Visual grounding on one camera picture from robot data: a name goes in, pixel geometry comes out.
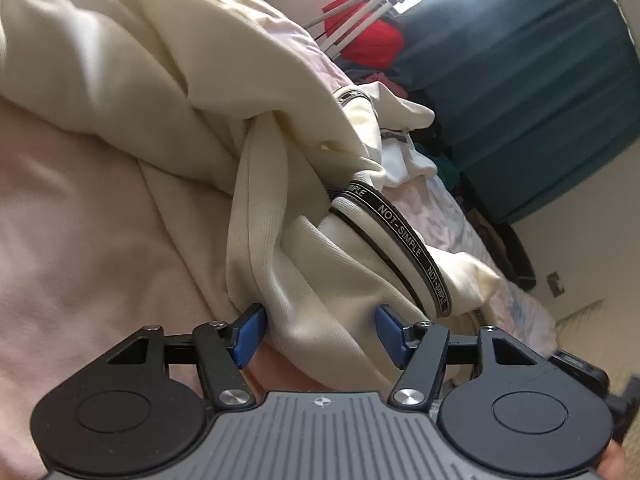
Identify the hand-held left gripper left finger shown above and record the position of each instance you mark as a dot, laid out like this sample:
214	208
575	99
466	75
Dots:
248	332

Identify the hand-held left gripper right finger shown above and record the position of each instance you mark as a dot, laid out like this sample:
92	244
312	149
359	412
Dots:
390	332

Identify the cream sweatshirt with black band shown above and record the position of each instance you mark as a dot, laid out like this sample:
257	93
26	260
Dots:
150	60

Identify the black bag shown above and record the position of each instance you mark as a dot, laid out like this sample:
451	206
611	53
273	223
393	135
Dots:
517	260

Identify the teal garment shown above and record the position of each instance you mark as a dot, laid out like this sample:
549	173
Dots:
447	167

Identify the white garment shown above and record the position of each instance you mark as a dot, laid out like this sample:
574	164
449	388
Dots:
405	157

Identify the pastel bed blanket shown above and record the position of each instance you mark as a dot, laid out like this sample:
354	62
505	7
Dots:
75	235

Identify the pink garment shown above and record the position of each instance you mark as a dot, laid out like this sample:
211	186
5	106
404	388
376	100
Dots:
387	85

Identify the teal window curtain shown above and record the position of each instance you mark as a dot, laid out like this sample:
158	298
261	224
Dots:
525	85

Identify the red cloth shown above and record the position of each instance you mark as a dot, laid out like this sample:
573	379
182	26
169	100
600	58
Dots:
370	45

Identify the metal folding drying rack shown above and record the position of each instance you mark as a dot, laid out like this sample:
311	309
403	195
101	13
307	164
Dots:
360	2

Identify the wall outlet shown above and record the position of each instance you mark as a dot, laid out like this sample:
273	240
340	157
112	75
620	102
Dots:
556	283

